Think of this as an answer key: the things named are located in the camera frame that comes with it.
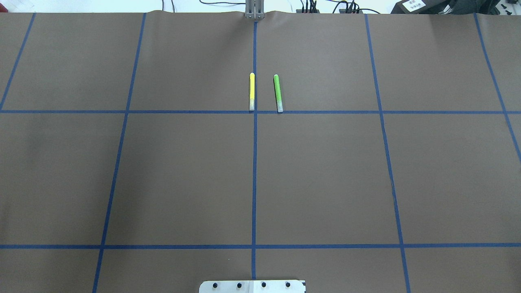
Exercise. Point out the green marker pen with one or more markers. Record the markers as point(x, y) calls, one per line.
point(278, 93)

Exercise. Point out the yellow marker pen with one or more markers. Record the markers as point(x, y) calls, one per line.
point(252, 83)

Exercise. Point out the labelled black box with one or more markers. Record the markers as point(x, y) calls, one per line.
point(420, 6)

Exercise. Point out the brown paper table mat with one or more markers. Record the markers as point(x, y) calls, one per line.
point(130, 162)

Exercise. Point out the white camera pole base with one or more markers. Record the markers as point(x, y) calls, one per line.
point(253, 286)

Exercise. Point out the aluminium frame post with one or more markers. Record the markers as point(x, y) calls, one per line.
point(254, 9)

